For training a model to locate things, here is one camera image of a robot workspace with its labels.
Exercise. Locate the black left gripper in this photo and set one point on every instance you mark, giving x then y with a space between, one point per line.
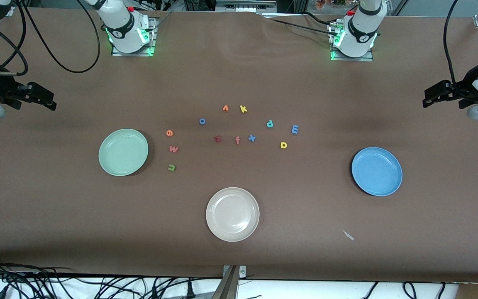
463 88

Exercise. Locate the pink letter w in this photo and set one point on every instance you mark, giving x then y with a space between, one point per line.
174 149

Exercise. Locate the blue letter E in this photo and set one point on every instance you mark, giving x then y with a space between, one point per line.
295 129

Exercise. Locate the blue plate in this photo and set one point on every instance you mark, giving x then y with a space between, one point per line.
376 171

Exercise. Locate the green plate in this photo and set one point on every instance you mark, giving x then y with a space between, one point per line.
123 152

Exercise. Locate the white paper scrap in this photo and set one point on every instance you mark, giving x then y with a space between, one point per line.
349 236

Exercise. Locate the brown paper table cover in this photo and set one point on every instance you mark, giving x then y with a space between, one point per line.
239 74

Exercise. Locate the grey metal box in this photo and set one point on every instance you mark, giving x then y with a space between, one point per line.
245 6

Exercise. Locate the beige plate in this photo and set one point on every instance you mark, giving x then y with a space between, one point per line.
232 214

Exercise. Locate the metal table edge bracket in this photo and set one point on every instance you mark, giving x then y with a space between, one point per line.
231 282

